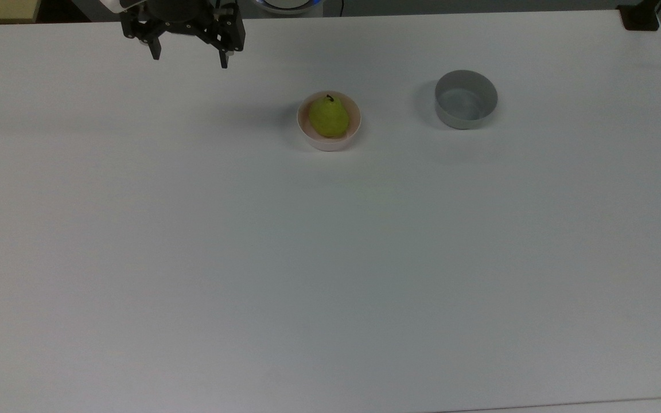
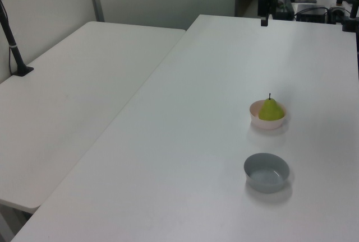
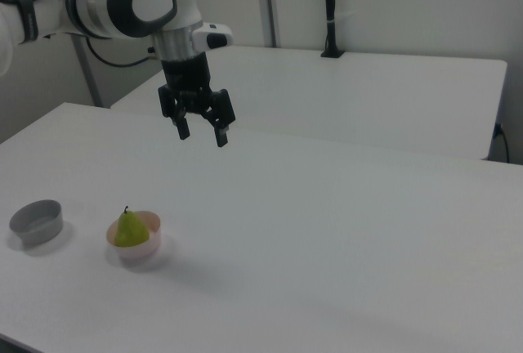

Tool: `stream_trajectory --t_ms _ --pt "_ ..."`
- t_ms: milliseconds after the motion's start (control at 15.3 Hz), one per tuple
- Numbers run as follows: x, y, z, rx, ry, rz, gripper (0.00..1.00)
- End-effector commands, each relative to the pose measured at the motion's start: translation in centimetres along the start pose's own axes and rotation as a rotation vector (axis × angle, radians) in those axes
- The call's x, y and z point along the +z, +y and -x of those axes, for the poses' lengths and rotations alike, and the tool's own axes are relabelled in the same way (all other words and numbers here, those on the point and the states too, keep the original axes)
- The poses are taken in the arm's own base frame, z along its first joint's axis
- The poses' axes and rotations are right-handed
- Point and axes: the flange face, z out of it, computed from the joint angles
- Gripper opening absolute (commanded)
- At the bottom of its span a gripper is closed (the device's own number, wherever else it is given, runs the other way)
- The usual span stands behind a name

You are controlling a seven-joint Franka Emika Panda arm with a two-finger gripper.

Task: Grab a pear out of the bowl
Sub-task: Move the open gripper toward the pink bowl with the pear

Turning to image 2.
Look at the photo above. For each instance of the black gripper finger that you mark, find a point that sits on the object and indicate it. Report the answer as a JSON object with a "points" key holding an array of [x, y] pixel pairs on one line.
{"points": [[264, 22]]}

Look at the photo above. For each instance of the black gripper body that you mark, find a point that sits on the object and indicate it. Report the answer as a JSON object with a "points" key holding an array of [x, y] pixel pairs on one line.
{"points": [[268, 5]]}

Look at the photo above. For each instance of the green pear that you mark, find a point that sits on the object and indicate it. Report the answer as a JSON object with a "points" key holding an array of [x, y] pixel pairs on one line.
{"points": [[269, 111]]}

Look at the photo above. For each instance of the pink bowl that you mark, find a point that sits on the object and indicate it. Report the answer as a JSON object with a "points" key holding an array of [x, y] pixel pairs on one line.
{"points": [[266, 124]]}

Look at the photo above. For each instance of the grey bowl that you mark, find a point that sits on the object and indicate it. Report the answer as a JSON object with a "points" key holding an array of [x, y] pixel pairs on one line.
{"points": [[265, 184]]}

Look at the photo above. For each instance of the black green device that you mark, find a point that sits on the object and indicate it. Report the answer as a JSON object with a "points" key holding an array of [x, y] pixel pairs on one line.
{"points": [[286, 8]]}

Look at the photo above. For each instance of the black electronics box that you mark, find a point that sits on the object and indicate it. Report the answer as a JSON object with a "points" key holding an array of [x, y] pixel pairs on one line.
{"points": [[311, 12]]}

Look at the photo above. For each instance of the emergency stop button box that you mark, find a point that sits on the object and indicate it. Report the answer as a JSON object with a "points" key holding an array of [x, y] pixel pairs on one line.
{"points": [[338, 8]]}

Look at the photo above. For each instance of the white side table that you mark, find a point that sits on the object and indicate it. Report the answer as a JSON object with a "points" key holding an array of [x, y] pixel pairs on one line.
{"points": [[70, 99]]}

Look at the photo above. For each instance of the black camera stand with base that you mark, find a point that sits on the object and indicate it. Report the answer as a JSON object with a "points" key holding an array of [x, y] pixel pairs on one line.
{"points": [[14, 48]]}

